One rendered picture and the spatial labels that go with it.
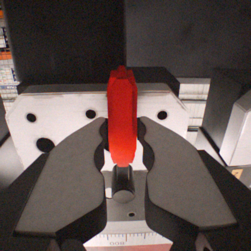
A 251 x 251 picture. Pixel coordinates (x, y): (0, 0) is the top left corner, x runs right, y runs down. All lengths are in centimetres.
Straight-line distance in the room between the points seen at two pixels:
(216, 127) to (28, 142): 20
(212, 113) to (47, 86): 18
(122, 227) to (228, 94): 20
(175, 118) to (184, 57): 58
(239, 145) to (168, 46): 55
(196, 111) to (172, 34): 436
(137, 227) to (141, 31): 58
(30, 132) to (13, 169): 12
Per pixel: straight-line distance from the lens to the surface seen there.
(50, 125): 16
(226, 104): 22
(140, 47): 69
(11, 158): 28
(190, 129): 518
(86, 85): 16
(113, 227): 27
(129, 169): 16
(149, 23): 69
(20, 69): 19
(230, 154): 21
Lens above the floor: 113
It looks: 30 degrees up
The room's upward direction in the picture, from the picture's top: 180 degrees counter-clockwise
